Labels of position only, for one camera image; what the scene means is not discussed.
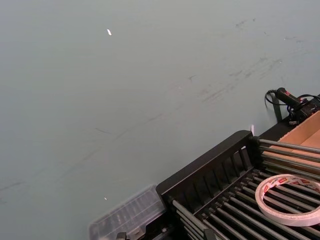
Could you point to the roll of white tape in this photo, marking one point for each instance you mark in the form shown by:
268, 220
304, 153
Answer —
260, 197

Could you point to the black rack with steel bars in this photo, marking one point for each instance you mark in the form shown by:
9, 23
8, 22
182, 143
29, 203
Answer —
212, 160

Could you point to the clear plastic case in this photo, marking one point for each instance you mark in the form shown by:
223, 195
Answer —
125, 217

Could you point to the shallow brown cardboard tray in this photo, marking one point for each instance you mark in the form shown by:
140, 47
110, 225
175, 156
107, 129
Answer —
305, 132

